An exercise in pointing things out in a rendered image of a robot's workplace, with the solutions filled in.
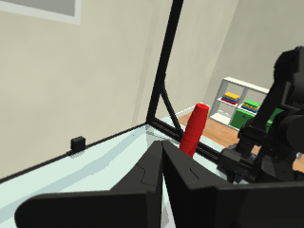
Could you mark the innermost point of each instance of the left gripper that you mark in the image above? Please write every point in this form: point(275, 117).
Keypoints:
point(231, 159)

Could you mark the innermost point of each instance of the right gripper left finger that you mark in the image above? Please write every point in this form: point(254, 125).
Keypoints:
point(122, 206)

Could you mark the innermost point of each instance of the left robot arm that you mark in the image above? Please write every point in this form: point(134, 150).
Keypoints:
point(289, 79)

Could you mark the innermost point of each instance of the grey flat mat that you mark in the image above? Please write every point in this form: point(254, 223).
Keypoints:
point(167, 220)

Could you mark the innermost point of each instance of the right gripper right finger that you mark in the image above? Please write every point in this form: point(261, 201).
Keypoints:
point(197, 201)

